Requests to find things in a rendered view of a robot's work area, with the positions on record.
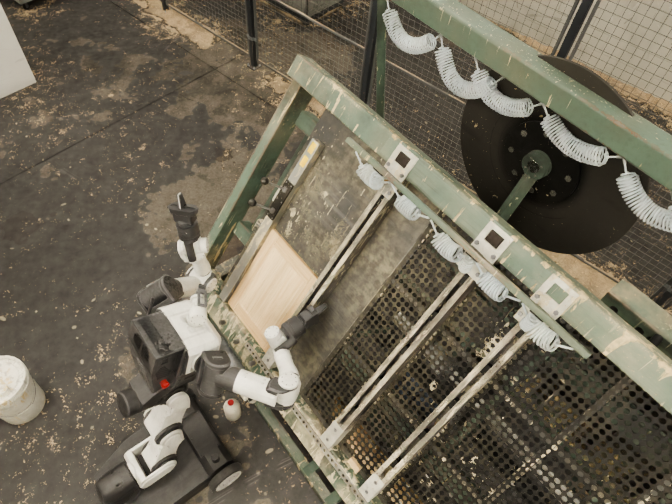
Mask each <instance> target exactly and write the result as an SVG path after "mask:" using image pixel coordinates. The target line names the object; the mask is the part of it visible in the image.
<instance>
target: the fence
mask: <svg viewBox="0 0 672 504"><path fill-rule="evenodd" d="M312 142H314V143H315V144H316V145H317V146H316V148H315V149H314V151H313V153H312V154H310V153H309V152H308V151H307V150H308V148H309V147H310V145H311V143H312ZM324 146H325V145H324V144H322V143H321V142H320V141H319V140H318V139H314V138H312V140H311V141H310V143H309V145H308V146H307V148H306V150H305V151H304V153H303V155H302V157H301V158H300V160H299V162H298V163H297V165H296V167H295V168H294V170H293V172H292V173H291V175H290V177H289V178H288V180H289V181H290V182H291V183H292V184H293V185H294V187H293V189H292V190H291V192H290V194H289V195H288V197H287V199H286V200H285V202H284V204H283V205H282V207H281V209H280V210H279V212H278V214H277V215H276V217H275V219H274V220H271V219H270V218H269V217H268V216H267V215H266V217H265V219H264V221H263V222H262V224H261V226H260V227H259V229H258V231H257V232H256V234H255V236H254V237H253V239H252V241H251V242H250V244H249V246H248V248H247V249H246V251H245V253H244V254H243V256H242V258H241V259H240V261H239V263H238V264H237V266H236V268H235V269H234V271H233V273H232V274H231V276H230V278H229V280H228V281H227V283H226V285H225V286H224V288H223V290H222V291H221V293H220V295H219V297H220V298H221V299H222V301H223V302H224V303H225V302H228V301H229V300H230V298H231V296H232V295H233V293H234V291H235V290H236V288H237V286H238V285H239V283H240V281H241V280H242V278H243V277H244V275H245V273H246V272H247V270H248V268H249V267H250V265H251V263H252V262H253V260H254V258H255V257H256V255H257V254H258V252H259V250H260V249H261V247H262V245H263V244H264V242H265V240H266V239H267V237H268V235H269V234H270V232H271V230H272V229H274V228H275V227H276V225H277V224H278V222H279V220H280V219H281V217H282V215H283V214H284V212H285V210H286V209H287V207H288V206H289V204H290V202H291V201H292V199H293V197H294V196H295V194H296V192H297V191H298V189H299V187H300V186H301V184H302V183H303V181H304V179H305V178H306V176H307V174H308V173H309V171H310V169H311V168H312V166H313V165H314V163H315V161H316V160H317V158H318V156H319V155H320V153H321V151H322V150H323V148H324ZM304 155H306V156H307V157H308V158H309V159H308V161H307V163H306V164H305V166H304V168H303V167H302V166H301V165H300V162H301V160H302V159H303V157H304Z"/></svg>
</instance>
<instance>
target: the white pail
mask: <svg viewBox="0 0 672 504"><path fill-rule="evenodd" d="M29 374H30V373H29V371H28V369H27V367H26V366H25V365H24V363H23V362H21V360H19V359H17V358H16V357H13V356H8V355H6V356H0V418H1V419H3V420H4V421H6V422H8V423H10V424H14V425H19V424H24V423H27V422H29V421H31V420H33V419H34V418H35V417H36V416H37V415H38V414H39V413H40V412H41V411H42V409H43V407H44V405H45V400H46V398H45V393H44V391H43V390H42V389H41V387H40V386H39V385H38V384H37V383H36V382H35V380H34V379H33V378H32V376H31V374H30V375H29Z"/></svg>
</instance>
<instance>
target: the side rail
mask: <svg viewBox="0 0 672 504"><path fill-rule="evenodd" d="M312 97H313V96H311V95H310V94H309V93H308V92H307V91H306V90H305V89H304V88H302V87H301V86H300V85H299V84H298V83H297V82H296V81H295V80H292V82H291V84H290V86H289V87H288V89H287V91H286V93H285V95H284V97H283V98H282V100H281V102H280V104H279V106H278V108H277V109H276V111H275V113H274V115H273V117H272V119H271V120H270V122H269V124H268V126H267V128H266V130H265V131H264V133H263V135H262V137H261V139H260V141H259V142H258V144H257V146H256V148H255V150H254V152H253V153H252V155H251V157H250V159H249V161H248V163H247V165H246V166H245V168H244V170H243V172H242V174H241V176H240V177H239V179H238V181H237V183H236V185H235V187H234V188H233V190H232V192H231V194H230V196H229V198H228V199H227V201H226V203H225V205H224V207H223V209H222V210H221V212H220V214H219V216H218V218H217V220H216V221H215V223H214V225H213V227H212V229H211V231H210V232H209V234H208V236H207V239H208V242H209V252H208V253H204V254H205V256H206V259H207V260H208V262H209V264H210V266H211V269H215V267H216V265H217V264H218V262H219V260H220V258H221V257H222V255H223V253H224V251H225V250H226V248H227V246H228V244H229V243H230V241H231V239H232V237H233V236H234V234H235V233H234V232H233V231H234V229H235V228H236V226H237V224H238V222H239V221H242V220H243V218H244V216H245V215H246V213H247V211H248V209H249V208H250V206H249V205H248V201H249V199H252V198H253V199H255V197H256V195H257V194H258V192H259V190H260V188H261V187H262V184H261V182H260V180H261V178H262V177H267V176H268V174H269V173H270V171H271V169H272V167H273V166H274V164H275V162H276V160H277V159H278V157H279V155H280V153H281V152H282V150H283V148H284V146H285V145H286V143H287V141H288V139H289V138H290V136H291V134H292V132H293V131H294V129H295V127H296V125H295V122H296V120H297V119H298V117H299V115H300V113H301V112H302V111H303V110H306V108H307V106H308V104H309V103H310V101H311V99H312Z"/></svg>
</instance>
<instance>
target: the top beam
mask: <svg viewBox="0 0 672 504"><path fill-rule="evenodd" d="M287 74H288V75H289V76H290V77H291V78H292V79H293V80H295V81H296V82H297V83H298V84H299V85H300V86H301V87H302V88H304V89H305V90H306V91H307V92H308V93H309V94H310V95H311V96H313V97H314V98H315V99H316V100H317V101H318V102H319V103H321V104H322V105H323V106H324V107H325V108H326V109H327V110H328V111H330V112H331V113H332V114H333V115H334V116H335V117H336V118H337V119H339V120H340V121H341V122H342V123H343V124H344V125H345V126H346V127H348V128H349V129H350V130H351V131H352V132H353V133H354V134H355V135H357V136H358V137H359V138H360V139H361V140H362V141H363V142H364V143H366V144H367V145H368V146H369V147H370V148H371V149H372V150H373V151H375V152H376V153H377V154H378V155H379V156H380V157H381V158H382V159H384V160H385V161H386V162H387V161H388V159H389V158H390V156H391V155H392V153H393V152H394V150H395V149H396V148H397V146H398V145H399V143H401V144H402V145H403V146H404V147H406V148H407V149H408V150H409V151H410V152H411V153H413V154H414V155H415V156H416V157H417V158H419V160H418V161H417V162H416V164H415V165H414V167H413V168H412V170H411V171H410V172H409V174H408V175H407V176H406V178H405V179H406V180H407V181H408V182H410V183H411V184H412V185H413V186H414V187H415V188H416V189H417V190H419V191H420V192H421V193H422V194H423V195H424V196H425V197H426V198H428V199H429V200H430V201H431V202H432V203H433V204H434V205H435V206H437V207H438V208H439V209H440V210H441V211H442V212H443V213H444V214H446V215H447V216H448V217H449V218H450V219H451V220H452V221H453V222H455V223H456V224H457V225H458V226H459V227H460V228H461V229H462V230H464V231H465V232H466V233H467V234H468V235H469V236H470V237H471V238H473V239H474V240H475V239H476V237H477V236H478V235H479V234H480V232H481V231H482V230H483V229H484V228H485V226H486V225H487V224H488V223H489V222H490V221H493V222H494V223H495V224H496V225H497V226H499V227H500V228H501V229H502V230H503V231H504V232H506V233H507V234H508V235H509V236H510V237H512V238H513V239H514V241H513V242H512V243H511V244H510V245H509V247H508V248H507V249H506V250H505V251H504V252H503V253H502V255H501V256H500V257H499V258H498V259H497V261H499V262H500V263H501V264H502V265H503V266H504V267H505V268H506V269H508V270H509V271H510V272H511V273H512V274H513V275H514V276H515V277H517V278H518V279H519V280H520V281H521V282H522V283H523V284H524V285H526V286H527V287H528V288H529V289H530V290H531V291H532V292H533V293H535V292H536V291H537V290H538V289H539V288H540V287H541V286H542V284H543V283H544V282H545V281H546V280H547V279H548V278H549V277H550V276H551V275H552V274H553V273H554V274H555V275H556V276H557V277H559V278H560V279H561V280H562V281H563V282H565V283H566V284H567V285H568V286H569V287H570V288H572V289H573V290H574V291H575V292H576V293H578V294H579V295H580V296H579V297H578V298H577V299H576V300H575V301H574V302H573V303H572V304H571V305H570V306H569V307H568V308H567V309H566V310H565V311H564V312H563V313H562V314H561V315H560V317H562V318H563V319H564V320H565V321H566V322H567V323H568V324H569V325H571V326H572V327H573V328H574V329H575V330H576V331H577V332H579V333H580V334H581V335H582V336H583V337H584V338H585V339H586V340H588V341H589V342H590V343H591V344H592V345H593V346H594V347H595V348H597V349H598V350H599V351H600V352H601V353H602V354H603V355H604V356H606V357H607V358H608V359H609V360H610V361H611V362H612V363H613V364H615V365H616V366H617V367H618V368H619V369H620V370H621V371H622V372H624V373H625V374H626V375H627V376H628V377H629V378H630V379H631V380H633V381H634V382H635V383H636V384H637V385H638V386H639V387H640V388H642V389H643V390H644V391H645V392H646V393H647V394H648V395H649V396H651V397H652V398H653V399H654V400H655V401H656V402H657V403H658V404H660V405H661V406H662V407H663V408H664V409H665V410H666V411H668V412H669V413H670V414H671V415H672V360H671V359H670V358H669V357H668V356H666V355H665V354H664V353H663V352H662V351H660V350H659V349H658V348H657V347H656V346H655V345H653V344H652V343H651V342H650V341H649V340H647V339H646V338H645V337H644V336H643V335H641V334H640V333H639V332H638V331H637V330H635V329H634V328H633V327H632V326H631V325H629V324H628V323H627V322H626V321H625V320H623V319H622V318H621V317H620V316H619V315H617V314H616V313H615V312H614V311H613V310H611V309H610V308H609V307H608V306H607V305H605V304H604V303H603V302H602V301H601V300H600V299H598V298H597V297H596V296H595V295H594V294H592V293H591V292H590V291H589V290H588V289H586V288H585V287H584V286H583V285H582V284H580V283H579V282H578V281H577V280H576V279H574V278H573V277H572V276H571V275H570V274H568V273H567V272H566V271H565V270H564V269H562V268H561V267H560V266H559V265H558V264H556V263H555V262H554V261H553V260H552V259H551V258H549V257H548V256H547V255H546V254H545V253H543V252H542V251H541V250H540V249H539V248H537V247H536V246H535V245H534V244H533V243H531V242H530V241H529V240H528V239H527V238H525V237H524V236H523V235H522V234H521V233H519V232H518V231H517V230H516V229H515V228H513V227H512V226H511V225H510V224H509V223H507V222H506V221H505V220H504V219H503V218H501V217H500V216H499V215H498V214H497V213H496V212H494V211H493V210H492V209H491V208H490V207H488V206H487V205H486V204H485V203H484V202H482V201H481V200H480V199H479V198H478V197H476V196H475V195H474V194H473V193H472V192H470V191H469V190H468V189H467V188H466V187H464V186H463V185H462V184H461V183H460V182H458V181H457V180H456V179H455V178H454V177H452V176H451V175H450V174H449V173H448V172H446V171H445V170H444V169H443V168H442V167H441V166H439V165H438V164H437V163H436V162H435V161H433V160H432V159H431V158H430V157H429V156H427V155H426V154H425V153H424V152H423V151H421V150H420V149H419V148H418V147H417V146H415V145H414V144H413V143H412V142H411V141H409V140H408V139H407V138H406V137H405V136H403V135H402V134H401V133H400V132H399V131H397V130H396V129H395V128H394V127H393V126H392V125H390V124H389V123H388V122H387V121H386V120H384V119H383V118H382V117H381V116H380V115H378V114H377V113H376V112H375V111H374V110H372V109H371V108H370V107H369V106H368V105H366V104H365V103H364V102H363V101H362V100H360V99H359V98H358V97H357V96H356V95H354V94H353V93H352V92H351V91H350V90H348V89H347V88H346V87H345V86H344V85H342V84H341V83H340V82H339V81H338V80H337V79H335V78H334V77H333V76H332V75H331V74H329V73H328V72H327V71H326V70H325V69H323V68H322V67H321V66H320V65H319V64H317V63H316V62H315V61H314V60H313V59H311V58H308V57H306V56H304V55H301V54H297V55H296V57H295V59H294V61H293V63H292V64H291V66H290V68H289V70H288V73H287ZM546 293H547V294H548V295H549V296H550V297H551V298H552V299H553V300H555V301H556V302H557V303H558V304H559V305H560V304H561V303H562V302H563V301H564V300H565V299H566V298H567V296H568V295H569V294H568V293H567V292H566V291H564V290H563V289H562V288H561V287H560V286H559V285H557V284H556V283H554V284H553V286H552V287H551V288H550V289H549V290H548V291H547V292H546Z"/></svg>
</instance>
